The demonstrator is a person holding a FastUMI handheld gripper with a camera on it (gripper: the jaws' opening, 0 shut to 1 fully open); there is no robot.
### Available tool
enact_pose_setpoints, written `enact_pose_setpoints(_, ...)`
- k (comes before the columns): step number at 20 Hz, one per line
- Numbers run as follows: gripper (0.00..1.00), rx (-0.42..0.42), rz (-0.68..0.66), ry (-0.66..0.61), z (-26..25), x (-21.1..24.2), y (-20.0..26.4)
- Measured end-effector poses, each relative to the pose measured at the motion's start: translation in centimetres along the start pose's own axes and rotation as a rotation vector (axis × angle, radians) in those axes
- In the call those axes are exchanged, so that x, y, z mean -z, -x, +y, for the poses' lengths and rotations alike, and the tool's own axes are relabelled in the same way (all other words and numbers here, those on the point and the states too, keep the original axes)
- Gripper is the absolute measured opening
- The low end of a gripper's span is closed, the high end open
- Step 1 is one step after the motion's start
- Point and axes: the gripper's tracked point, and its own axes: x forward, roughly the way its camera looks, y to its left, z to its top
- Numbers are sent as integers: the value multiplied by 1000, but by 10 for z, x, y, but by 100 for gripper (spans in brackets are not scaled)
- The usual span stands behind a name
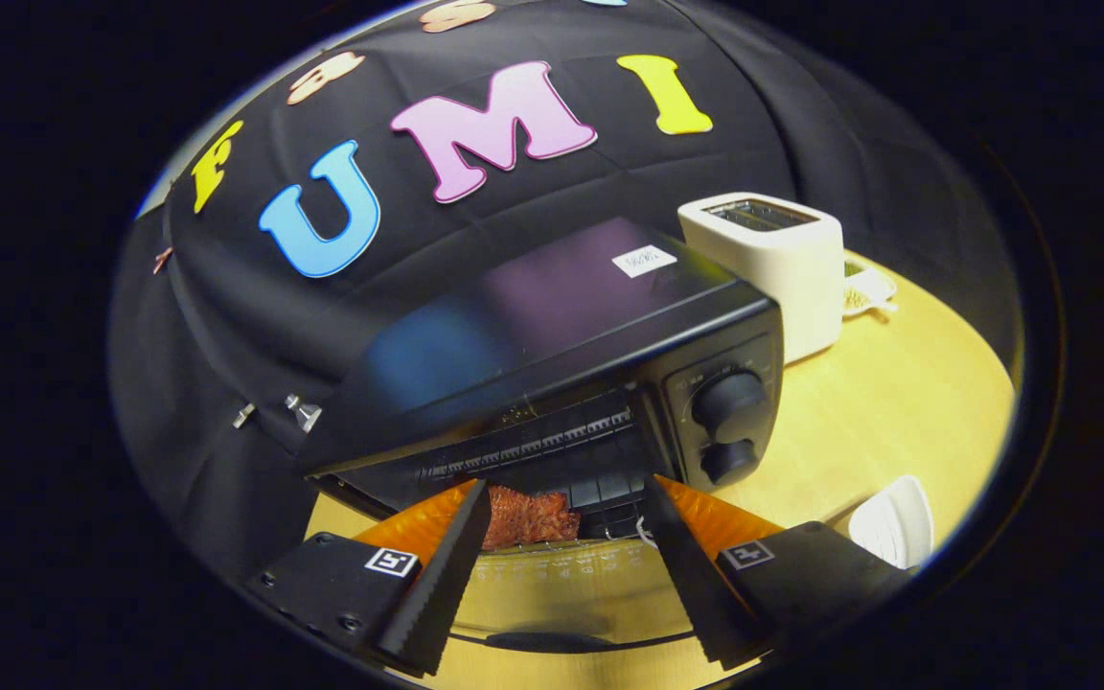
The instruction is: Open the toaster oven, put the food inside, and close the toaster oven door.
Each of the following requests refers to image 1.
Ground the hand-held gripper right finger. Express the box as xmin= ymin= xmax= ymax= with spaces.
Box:
xmin=643 ymin=474 xmax=922 ymax=670

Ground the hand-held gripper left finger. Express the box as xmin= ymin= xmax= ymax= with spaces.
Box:
xmin=245 ymin=479 xmax=493 ymax=677

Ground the reddish-brown meat strip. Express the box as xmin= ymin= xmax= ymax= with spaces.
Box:
xmin=482 ymin=484 xmax=582 ymax=552

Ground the black toaster oven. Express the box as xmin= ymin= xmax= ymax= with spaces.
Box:
xmin=298 ymin=217 xmax=785 ymax=655

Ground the white bread toaster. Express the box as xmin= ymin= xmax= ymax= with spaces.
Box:
xmin=677 ymin=192 xmax=845 ymax=365

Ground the small white dish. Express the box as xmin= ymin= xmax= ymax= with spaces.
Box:
xmin=847 ymin=474 xmax=936 ymax=571

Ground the white dish with green bits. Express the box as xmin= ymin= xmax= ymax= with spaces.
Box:
xmin=842 ymin=257 xmax=898 ymax=319

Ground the black backdrop cloth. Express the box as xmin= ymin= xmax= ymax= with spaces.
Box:
xmin=109 ymin=0 xmax=1023 ymax=595

